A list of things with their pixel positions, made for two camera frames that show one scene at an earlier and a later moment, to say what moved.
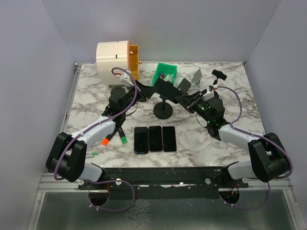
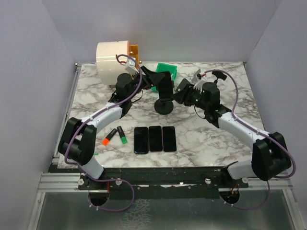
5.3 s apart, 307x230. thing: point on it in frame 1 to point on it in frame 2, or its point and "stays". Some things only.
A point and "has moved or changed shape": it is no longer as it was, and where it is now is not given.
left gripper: [144, 92] to [150, 78]
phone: [166, 89] has moved or changed shape
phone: [169, 138] stays
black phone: [141, 140] stays
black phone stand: [219, 74] stays
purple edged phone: [155, 139] stays
